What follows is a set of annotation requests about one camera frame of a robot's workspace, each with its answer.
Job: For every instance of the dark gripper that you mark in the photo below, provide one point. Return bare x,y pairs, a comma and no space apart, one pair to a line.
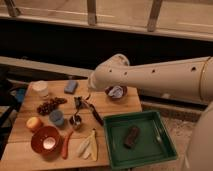
78,102

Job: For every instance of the dark handled fork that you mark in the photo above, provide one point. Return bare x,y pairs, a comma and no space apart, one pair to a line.
93,110

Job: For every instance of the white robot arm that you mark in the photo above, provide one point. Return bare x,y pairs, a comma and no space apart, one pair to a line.
187,80

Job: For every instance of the small metal cup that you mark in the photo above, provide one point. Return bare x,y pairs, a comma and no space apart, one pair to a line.
75,121

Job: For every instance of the blue plastic cup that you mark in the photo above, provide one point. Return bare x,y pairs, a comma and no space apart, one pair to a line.
56,117

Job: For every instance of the white plastic cup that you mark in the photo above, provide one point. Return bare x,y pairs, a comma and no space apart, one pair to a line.
41,88

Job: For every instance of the blue sponge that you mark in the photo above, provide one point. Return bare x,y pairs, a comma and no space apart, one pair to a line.
70,87

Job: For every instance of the bunch of dark grapes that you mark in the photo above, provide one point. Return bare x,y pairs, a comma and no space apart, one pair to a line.
47,107

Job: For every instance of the blue cloth in bowl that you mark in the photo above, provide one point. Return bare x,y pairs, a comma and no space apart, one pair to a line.
116,92

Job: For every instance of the orange carrot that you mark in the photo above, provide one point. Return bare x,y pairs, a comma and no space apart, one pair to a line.
64,150

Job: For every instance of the red bowl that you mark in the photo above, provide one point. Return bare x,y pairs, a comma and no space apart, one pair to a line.
109,88

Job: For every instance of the orange bowl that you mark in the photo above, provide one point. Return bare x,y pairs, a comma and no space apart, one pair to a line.
45,140

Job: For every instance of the yellow apple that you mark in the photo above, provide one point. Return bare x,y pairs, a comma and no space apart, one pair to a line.
34,123

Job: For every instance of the brown sponge block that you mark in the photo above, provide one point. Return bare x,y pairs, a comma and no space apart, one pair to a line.
131,137

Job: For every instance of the green plastic tray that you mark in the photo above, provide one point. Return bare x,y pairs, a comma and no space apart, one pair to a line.
152,145

